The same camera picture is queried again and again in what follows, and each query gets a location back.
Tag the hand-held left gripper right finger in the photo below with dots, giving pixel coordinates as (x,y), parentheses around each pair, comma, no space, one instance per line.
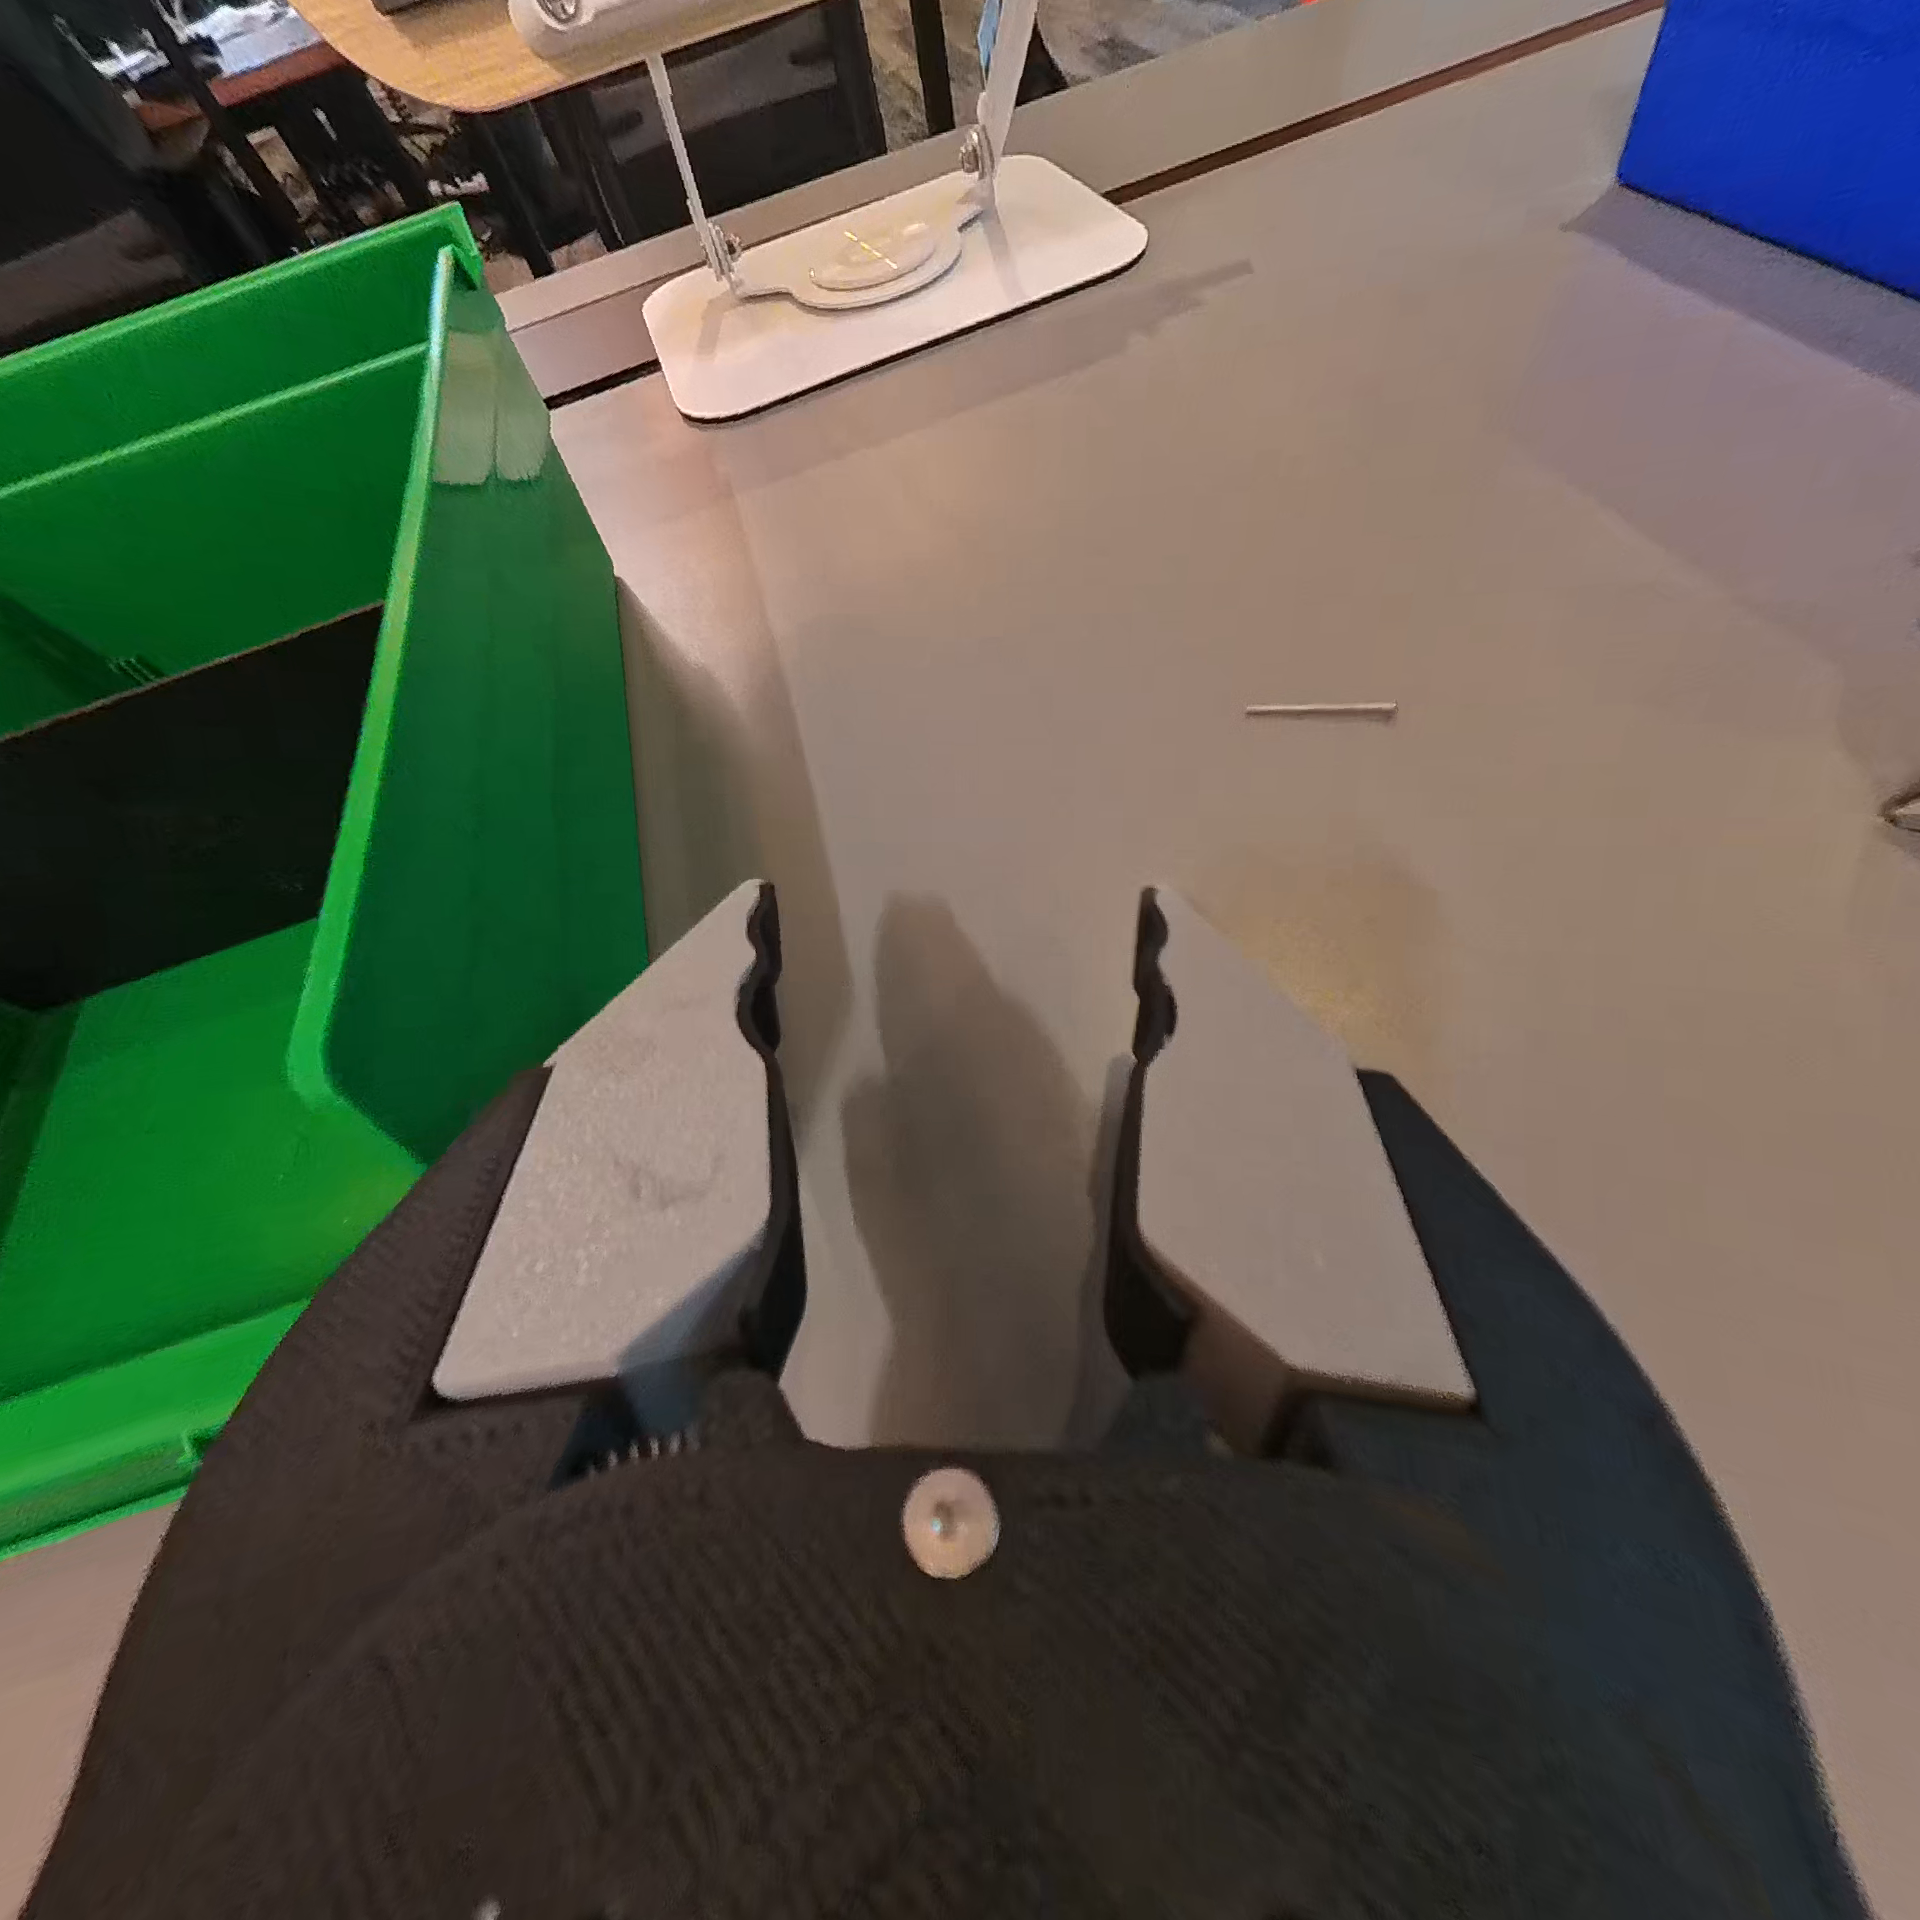
(1290,1200)

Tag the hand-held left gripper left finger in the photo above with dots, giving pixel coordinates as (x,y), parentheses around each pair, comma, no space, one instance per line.
(629,1200)

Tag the green plastic bin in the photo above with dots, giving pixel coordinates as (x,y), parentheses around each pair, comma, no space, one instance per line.
(480,826)

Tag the steel screw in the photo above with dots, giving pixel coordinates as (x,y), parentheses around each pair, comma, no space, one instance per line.
(1319,711)

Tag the black bin divider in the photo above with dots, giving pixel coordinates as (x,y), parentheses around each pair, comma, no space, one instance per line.
(182,809)

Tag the white document stand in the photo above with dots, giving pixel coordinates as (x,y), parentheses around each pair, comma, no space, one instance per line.
(1049,224)

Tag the blue plastic bin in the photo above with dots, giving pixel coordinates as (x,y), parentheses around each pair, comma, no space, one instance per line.
(1786,135)

